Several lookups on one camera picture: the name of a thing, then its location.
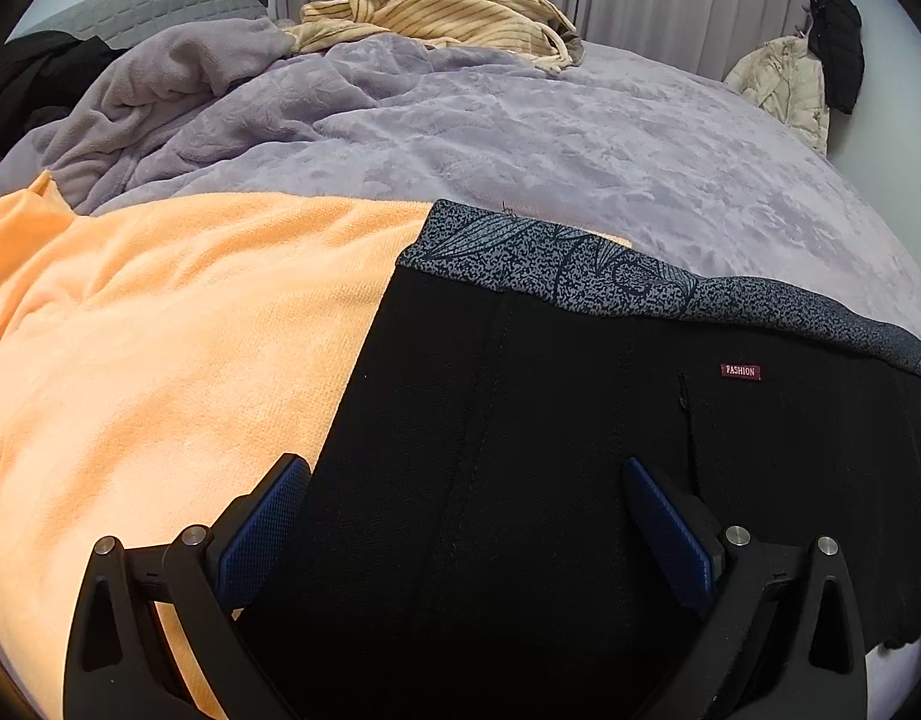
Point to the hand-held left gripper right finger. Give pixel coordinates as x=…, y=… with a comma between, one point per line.
x=670, y=532

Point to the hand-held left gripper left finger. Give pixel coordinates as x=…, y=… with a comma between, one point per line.
x=269, y=532

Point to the black pants with grey waistband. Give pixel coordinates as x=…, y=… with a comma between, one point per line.
x=520, y=427

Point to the orange towel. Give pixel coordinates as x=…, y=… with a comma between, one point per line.
x=168, y=360

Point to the purple fleece blanket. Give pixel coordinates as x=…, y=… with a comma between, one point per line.
x=580, y=135

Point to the beige padded jacket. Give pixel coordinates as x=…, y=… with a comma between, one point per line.
x=786, y=82

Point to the black clothing pile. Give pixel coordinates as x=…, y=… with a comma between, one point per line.
x=40, y=75

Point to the black hanging jacket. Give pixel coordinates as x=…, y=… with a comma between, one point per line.
x=839, y=45

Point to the grey quilted headboard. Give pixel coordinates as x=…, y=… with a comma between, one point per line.
x=145, y=4

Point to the yellow striped garment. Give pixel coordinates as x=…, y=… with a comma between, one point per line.
x=430, y=11

